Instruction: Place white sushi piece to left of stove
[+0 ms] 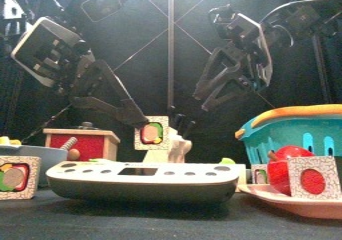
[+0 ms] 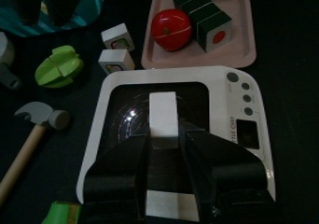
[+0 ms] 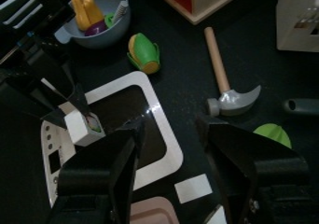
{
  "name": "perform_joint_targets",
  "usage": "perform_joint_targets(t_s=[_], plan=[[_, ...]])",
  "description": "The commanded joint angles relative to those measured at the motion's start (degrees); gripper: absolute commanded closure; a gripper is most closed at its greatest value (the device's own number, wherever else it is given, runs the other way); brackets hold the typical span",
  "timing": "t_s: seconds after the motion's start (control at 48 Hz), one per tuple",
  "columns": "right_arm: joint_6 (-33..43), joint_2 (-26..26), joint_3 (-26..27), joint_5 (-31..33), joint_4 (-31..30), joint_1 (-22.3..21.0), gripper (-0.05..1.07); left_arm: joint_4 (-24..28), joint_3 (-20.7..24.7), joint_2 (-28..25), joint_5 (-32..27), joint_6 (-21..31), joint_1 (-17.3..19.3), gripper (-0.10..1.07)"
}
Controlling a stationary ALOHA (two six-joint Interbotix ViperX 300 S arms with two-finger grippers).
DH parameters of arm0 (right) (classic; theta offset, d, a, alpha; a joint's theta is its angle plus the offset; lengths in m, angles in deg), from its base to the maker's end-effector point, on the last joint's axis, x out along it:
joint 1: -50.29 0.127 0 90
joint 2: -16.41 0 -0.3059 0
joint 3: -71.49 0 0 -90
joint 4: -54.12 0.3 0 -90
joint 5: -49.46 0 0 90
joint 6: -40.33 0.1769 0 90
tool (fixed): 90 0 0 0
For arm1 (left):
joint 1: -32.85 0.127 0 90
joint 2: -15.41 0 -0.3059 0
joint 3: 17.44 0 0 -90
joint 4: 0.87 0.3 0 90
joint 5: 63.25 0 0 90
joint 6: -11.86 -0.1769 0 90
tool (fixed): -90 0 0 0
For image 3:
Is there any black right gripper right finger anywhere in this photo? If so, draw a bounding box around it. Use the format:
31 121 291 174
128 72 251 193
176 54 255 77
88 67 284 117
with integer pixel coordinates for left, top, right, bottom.
196 115 311 224

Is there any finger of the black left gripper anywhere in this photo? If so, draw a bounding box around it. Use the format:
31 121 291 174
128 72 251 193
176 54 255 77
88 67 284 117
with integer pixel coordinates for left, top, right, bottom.
40 108 68 130
41 77 91 117

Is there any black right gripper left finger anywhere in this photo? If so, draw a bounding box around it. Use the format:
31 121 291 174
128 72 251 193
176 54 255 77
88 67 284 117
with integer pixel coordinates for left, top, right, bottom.
48 120 146 224

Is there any white sushi piece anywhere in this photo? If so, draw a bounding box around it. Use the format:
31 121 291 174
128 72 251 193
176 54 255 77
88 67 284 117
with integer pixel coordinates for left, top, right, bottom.
64 109 107 147

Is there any white flat square piece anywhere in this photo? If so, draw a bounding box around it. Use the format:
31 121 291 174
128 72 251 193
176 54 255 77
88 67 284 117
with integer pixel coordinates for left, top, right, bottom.
174 173 215 204

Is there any white flat corner piece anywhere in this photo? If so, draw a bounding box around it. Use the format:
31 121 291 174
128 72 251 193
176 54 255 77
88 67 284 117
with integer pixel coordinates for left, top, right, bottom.
203 204 228 224

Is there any white toy stove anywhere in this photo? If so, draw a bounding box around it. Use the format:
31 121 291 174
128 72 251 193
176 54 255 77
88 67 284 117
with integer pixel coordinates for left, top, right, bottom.
40 70 184 209

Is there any small green toy piece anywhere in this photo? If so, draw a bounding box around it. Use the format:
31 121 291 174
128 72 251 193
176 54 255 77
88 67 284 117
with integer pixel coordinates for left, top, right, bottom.
103 12 119 29

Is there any white ridged toy piece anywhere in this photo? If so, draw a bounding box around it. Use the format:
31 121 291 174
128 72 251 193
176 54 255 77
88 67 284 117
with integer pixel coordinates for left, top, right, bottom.
111 0 131 25

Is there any green toy slice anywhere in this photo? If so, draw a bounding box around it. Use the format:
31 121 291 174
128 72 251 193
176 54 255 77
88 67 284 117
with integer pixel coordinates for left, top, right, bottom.
252 122 292 149

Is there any pink rounded tray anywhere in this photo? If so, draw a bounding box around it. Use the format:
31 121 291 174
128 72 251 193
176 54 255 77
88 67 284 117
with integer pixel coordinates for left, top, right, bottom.
128 196 180 224

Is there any grey-blue toy bowl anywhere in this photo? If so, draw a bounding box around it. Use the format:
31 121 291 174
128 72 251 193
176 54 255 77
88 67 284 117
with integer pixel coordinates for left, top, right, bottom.
53 0 136 50

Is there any green yellow toy corn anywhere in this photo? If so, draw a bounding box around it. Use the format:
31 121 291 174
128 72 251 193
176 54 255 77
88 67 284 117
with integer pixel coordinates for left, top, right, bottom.
126 32 162 76

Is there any purple toy eggplant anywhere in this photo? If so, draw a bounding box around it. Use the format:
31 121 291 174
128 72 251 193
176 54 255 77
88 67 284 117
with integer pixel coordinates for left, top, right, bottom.
84 20 109 37

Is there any yellow toy pepper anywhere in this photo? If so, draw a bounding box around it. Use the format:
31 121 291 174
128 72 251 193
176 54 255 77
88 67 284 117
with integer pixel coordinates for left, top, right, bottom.
69 0 105 33

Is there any wooden toy hammer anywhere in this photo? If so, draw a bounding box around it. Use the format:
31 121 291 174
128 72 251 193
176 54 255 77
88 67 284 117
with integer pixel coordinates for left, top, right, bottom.
202 26 263 118

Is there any red and wooden box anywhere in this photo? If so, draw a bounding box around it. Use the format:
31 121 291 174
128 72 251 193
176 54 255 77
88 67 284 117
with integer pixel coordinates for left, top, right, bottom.
148 0 255 26

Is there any white wooden box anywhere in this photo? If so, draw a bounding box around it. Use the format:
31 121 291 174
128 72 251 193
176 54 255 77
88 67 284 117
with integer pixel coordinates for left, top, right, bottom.
275 0 319 53

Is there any grey tube handle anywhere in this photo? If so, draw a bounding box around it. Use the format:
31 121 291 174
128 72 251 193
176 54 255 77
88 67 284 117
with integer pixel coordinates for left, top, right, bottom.
283 97 319 116

